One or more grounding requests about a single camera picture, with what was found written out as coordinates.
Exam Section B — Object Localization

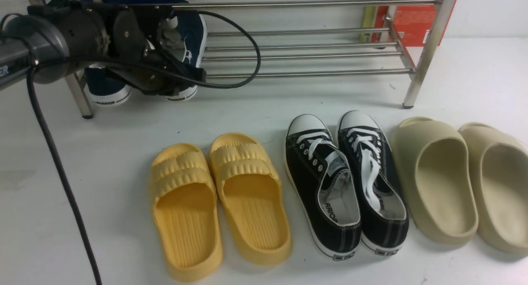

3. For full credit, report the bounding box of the navy slip-on shoe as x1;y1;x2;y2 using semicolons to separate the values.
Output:
161;10;208;101
84;64;132;107

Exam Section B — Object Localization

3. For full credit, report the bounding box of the black canvas sneaker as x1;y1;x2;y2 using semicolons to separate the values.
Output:
284;114;361;261
336;111;410;257

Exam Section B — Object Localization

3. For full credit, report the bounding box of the yellow slide sandal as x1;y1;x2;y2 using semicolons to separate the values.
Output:
148;143;223;283
209;132;292;266

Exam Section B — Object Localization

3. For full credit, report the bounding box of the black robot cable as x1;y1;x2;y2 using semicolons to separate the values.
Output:
0;9;262;285

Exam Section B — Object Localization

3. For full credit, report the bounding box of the stainless steel shoe rack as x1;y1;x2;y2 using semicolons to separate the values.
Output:
24;0;461;119

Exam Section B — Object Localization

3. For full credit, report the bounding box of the beige foam slide right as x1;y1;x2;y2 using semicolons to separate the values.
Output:
459;122;528;257

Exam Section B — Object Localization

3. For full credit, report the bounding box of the yellow slide sandal right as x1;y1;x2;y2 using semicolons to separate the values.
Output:
209;132;292;266

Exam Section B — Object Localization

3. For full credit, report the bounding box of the beige foam slide left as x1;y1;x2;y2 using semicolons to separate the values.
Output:
389;117;479;246

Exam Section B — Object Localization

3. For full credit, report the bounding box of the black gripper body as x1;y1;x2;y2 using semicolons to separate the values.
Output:
98;6;183;97

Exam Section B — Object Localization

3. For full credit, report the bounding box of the beige foam slide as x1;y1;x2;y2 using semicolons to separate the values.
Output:
459;122;528;257
389;117;479;246

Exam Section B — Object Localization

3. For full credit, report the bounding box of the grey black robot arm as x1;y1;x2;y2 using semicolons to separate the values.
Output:
1;1;206;95

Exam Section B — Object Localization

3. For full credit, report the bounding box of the orange red box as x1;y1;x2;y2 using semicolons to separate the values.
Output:
362;5;436;47

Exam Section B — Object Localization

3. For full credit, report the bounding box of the black canvas sneaker left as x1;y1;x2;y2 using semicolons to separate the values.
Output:
284;114;361;261

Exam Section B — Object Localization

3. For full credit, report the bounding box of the yellow slide sandal left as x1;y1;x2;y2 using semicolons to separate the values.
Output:
148;143;223;283

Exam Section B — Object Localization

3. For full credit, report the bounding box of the black canvas sneaker right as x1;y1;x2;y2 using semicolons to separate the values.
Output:
336;111;410;257

